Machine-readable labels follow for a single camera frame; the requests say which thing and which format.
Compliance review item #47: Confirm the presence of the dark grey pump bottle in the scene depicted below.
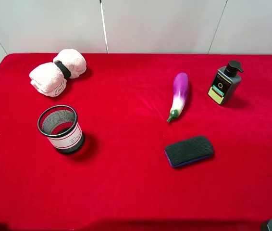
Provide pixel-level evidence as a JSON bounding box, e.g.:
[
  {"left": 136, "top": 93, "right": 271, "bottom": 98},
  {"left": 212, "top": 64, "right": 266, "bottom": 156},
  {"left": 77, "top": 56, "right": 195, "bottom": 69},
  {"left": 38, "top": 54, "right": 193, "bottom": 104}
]
[{"left": 208, "top": 60, "right": 244, "bottom": 105}]

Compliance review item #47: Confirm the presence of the purple toy eggplant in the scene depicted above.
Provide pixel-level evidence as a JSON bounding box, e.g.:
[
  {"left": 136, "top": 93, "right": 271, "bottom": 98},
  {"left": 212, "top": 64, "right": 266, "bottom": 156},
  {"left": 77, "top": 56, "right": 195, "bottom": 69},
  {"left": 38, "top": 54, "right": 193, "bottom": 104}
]
[{"left": 167, "top": 72, "right": 189, "bottom": 123}]

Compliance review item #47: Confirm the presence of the black blue board eraser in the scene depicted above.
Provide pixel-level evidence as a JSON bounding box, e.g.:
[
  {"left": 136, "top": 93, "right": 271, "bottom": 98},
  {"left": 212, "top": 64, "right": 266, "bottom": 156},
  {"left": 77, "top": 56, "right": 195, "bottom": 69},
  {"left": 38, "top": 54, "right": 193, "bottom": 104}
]
[{"left": 164, "top": 136, "right": 214, "bottom": 168}]

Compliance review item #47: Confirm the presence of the red velvet table cloth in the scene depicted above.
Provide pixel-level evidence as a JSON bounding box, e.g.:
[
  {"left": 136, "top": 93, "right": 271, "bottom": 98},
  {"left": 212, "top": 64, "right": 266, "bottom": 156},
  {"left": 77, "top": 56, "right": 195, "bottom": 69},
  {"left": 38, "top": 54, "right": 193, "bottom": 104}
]
[{"left": 0, "top": 53, "right": 272, "bottom": 230}]

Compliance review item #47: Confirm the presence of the black mesh pen cup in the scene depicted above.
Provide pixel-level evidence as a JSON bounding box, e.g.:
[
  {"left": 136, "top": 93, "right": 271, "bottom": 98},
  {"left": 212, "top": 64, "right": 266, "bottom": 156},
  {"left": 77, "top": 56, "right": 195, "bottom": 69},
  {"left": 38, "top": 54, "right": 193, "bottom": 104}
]
[{"left": 37, "top": 105, "right": 85, "bottom": 155}]

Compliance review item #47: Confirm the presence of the black band on towel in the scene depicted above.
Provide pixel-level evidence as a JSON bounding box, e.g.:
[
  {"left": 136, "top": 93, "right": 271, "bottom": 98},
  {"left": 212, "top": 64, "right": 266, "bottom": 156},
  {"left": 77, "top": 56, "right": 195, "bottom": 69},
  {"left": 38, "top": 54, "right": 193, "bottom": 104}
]
[{"left": 54, "top": 61, "right": 71, "bottom": 79}]

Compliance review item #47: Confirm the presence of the rolled pink towel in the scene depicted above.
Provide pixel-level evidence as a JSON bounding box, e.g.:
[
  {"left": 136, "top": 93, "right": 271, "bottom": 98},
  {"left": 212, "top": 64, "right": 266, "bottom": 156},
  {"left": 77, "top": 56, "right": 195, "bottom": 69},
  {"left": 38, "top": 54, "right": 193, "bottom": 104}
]
[{"left": 29, "top": 49, "right": 87, "bottom": 98}]

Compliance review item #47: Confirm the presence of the grey metal wall strip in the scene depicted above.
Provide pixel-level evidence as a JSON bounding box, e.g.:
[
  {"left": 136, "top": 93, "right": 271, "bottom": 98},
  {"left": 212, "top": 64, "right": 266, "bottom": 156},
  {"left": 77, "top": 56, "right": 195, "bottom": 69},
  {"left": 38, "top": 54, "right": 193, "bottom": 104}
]
[{"left": 99, "top": 0, "right": 109, "bottom": 53}]

